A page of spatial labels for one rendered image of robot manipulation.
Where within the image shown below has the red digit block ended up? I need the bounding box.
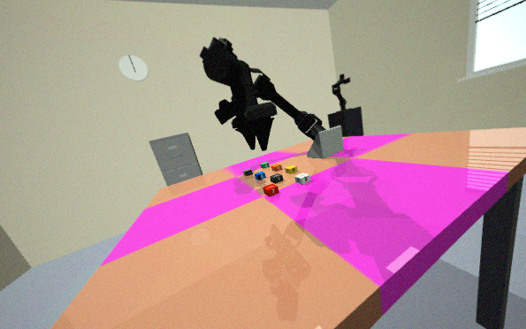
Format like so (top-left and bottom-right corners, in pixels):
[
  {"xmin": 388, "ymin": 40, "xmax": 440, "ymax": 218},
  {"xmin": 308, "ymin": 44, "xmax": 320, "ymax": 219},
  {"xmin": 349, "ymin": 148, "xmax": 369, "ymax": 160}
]
[{"xmin": 263, "ymin": 184, "xmax": 279, "ymax": 196}]

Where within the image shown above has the yellow block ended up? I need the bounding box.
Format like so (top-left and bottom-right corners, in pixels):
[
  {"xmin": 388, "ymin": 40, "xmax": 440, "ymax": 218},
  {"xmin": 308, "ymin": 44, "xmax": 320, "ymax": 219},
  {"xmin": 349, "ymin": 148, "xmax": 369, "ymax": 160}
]
[{"xmin": 285, "ymin": 165, "xmax": 298, "ymax": 174}]

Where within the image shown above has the blue block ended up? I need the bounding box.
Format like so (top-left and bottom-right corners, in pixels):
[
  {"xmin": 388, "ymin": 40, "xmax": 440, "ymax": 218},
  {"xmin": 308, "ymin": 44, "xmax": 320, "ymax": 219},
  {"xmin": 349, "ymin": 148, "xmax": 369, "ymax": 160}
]
[{"xmin": 255, "ymin": 172, "xmax": 266, "ymax": 180}]

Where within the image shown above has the small orange block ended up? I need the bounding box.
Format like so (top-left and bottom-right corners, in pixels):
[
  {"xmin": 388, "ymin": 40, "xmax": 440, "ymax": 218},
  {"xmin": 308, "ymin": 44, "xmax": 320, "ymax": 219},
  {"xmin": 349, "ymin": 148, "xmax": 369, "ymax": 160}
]
[{"xmin": 271, "ymin": 164, "xmax": 282, "ymax": 172}]

